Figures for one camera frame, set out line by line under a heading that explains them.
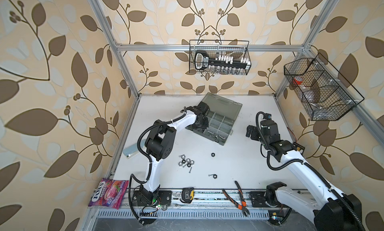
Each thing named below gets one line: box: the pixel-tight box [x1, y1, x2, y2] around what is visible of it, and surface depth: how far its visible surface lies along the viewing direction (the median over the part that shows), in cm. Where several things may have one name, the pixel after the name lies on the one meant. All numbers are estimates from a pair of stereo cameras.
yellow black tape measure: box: [179, 187, 195, 204], surface depth 75 cm
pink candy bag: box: [88, 178, 129, 210], surface depth 75 cm
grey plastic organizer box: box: [185, 92, 243, 146], surface depth 104 cm
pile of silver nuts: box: [178, 154, 195, 173], surface depth 88 cm
